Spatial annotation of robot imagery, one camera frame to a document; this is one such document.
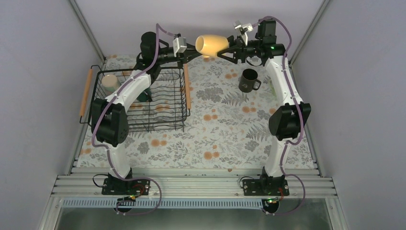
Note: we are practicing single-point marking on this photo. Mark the wooden rack handle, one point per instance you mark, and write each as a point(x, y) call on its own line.
point(85, 93)
point(187, 86)

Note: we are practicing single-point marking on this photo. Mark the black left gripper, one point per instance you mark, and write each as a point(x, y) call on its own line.
point(180, 56)

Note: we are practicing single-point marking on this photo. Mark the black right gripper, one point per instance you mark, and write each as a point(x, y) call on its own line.
point(239, 50)

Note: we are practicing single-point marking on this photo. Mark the dark teal glossy mug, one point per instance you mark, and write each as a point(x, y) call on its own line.
point(145, 96)

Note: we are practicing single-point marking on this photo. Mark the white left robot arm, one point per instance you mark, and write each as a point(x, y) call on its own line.
point(110, 125)

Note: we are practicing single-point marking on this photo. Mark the light green mug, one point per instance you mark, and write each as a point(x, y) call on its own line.
point(272, 89)

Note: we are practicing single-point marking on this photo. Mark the aluminium rail frame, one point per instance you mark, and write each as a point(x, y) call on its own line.
point(187, 187)

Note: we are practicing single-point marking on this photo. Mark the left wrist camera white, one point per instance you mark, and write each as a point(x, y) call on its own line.
point(179, 44)

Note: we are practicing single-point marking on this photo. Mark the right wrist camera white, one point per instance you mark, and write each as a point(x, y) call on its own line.
point(242, 30)

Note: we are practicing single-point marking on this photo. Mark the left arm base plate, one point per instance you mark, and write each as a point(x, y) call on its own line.
point(115, 186)

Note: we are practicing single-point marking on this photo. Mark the black matte mug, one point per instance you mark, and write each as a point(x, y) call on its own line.
point(249, 81)

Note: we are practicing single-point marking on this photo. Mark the black wire dish rack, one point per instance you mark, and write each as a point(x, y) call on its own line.
point(167, 111)

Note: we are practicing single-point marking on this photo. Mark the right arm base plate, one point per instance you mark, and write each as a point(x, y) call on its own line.
point(276, 186)

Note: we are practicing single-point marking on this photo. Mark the wooden rack handle left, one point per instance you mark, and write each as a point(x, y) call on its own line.
point(85, 93)

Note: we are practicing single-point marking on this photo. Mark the yellow ceramic mug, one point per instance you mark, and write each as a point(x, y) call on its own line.
point(209, 45)

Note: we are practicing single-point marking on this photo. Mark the cream floral mug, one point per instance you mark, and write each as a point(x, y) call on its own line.
point(110, 83)

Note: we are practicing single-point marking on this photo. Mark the floral table mat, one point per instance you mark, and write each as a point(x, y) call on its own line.
point(225, 129)

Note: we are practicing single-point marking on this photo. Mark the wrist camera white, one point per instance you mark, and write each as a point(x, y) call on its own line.
point(179, 44)
point(242, 30)

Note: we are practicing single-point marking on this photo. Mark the wooden rack handle right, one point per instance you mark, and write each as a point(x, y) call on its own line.
point(187, 86)

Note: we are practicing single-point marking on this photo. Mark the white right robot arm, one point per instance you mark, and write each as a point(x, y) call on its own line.
point(286, 125)

